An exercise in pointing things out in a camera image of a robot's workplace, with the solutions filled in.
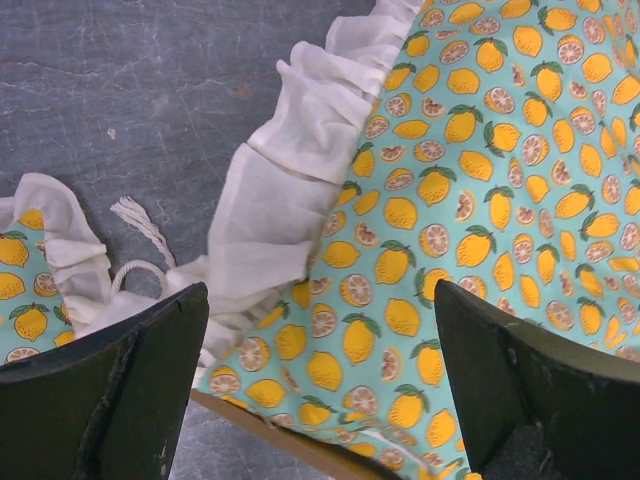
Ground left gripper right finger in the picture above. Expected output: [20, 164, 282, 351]
[435, 280, 639, 479]

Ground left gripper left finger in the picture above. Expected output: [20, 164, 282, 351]
[1, 283, 209, 479]

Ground white cushion tie cord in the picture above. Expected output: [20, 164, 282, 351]
[107, 195, 179, 301]

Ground large lemon print cushion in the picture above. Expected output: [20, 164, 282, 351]
[199, 1, 639, 479]

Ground small lemon print pillow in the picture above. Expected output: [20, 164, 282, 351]
[1, 173, 168, 364]

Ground wooden pet bed frame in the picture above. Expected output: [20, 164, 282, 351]
[190, 389, 399, 480]

